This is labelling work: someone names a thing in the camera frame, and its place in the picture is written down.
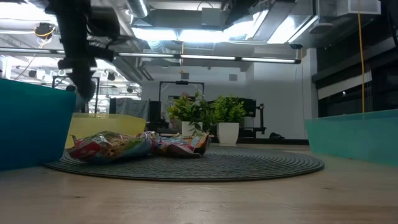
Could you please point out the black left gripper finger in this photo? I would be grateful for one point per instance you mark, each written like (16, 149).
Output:
(84, 82)

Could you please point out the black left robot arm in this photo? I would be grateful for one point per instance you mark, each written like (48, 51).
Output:
(74, 18)

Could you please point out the green red granola bar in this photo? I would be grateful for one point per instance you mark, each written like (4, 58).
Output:
(105, 146)

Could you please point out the orange pink granola bar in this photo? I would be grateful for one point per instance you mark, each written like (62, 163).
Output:
(180, 146)

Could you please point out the person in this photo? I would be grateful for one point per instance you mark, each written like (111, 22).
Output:
(71, 88)

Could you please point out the yellow plastic bin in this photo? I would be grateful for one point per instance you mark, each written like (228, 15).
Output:
(109, 124)

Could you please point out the grey covered equipment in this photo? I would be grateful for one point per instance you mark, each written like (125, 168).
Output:
(130, 107)

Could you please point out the blue plastic bin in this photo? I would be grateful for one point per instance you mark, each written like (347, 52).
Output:
(34, 124)

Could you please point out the long ceiling light bar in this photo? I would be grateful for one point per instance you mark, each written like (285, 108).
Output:
(174, 56)

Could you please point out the green leafy plant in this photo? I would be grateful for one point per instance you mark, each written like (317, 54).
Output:
(186, 110)
(230, 109)

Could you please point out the white square plant pot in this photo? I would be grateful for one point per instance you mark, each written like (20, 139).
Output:
(228, 132)
(188, 128)

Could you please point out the black equipment stand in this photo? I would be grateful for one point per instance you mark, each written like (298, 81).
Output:
(250, 107)

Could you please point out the grey round woven placemat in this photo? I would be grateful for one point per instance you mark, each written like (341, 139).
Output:
(233, 165)

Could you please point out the black dome floor object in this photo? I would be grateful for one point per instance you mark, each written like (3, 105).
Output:
(276, 136)

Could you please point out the teal plastic bin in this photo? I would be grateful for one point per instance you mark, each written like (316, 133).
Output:
(357, 137)

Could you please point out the white ceiling air unit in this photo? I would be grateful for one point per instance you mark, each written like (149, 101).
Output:
(360, 6)

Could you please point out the silver round ventilation duct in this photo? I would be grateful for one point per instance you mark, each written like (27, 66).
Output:
(138, 7)

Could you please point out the black ceiling camera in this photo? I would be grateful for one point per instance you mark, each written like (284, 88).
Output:
(296, 46)

